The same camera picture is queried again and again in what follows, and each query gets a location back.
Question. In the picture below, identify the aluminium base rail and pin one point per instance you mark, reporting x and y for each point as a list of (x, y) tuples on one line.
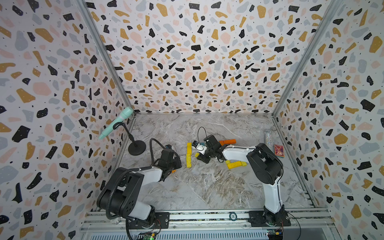
[(299, 224)]

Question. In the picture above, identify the black microphone stand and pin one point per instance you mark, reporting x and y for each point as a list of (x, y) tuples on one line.
[(136, 147)]

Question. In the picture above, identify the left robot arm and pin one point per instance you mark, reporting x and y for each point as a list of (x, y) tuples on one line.
[(119, 197)]

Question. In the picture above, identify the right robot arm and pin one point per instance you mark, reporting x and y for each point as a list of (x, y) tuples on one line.
[(267, 168)]

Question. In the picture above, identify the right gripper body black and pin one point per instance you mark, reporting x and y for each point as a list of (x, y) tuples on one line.
[(209, 155)]

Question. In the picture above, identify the yellow block front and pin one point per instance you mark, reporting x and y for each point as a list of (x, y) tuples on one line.
[(234, 165)]

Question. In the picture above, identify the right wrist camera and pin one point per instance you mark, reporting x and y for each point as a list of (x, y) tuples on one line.
[(201, 148)]

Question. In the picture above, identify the glitter tube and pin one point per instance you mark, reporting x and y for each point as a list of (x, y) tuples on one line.
[(269, 139)]

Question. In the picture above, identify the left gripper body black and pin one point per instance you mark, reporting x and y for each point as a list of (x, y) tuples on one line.
[(176, 165)]

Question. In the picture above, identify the mint green microphone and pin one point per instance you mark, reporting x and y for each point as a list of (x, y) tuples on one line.
[(125, 114)]

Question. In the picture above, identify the pink card box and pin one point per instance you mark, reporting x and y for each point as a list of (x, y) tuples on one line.
[(279, 151)]

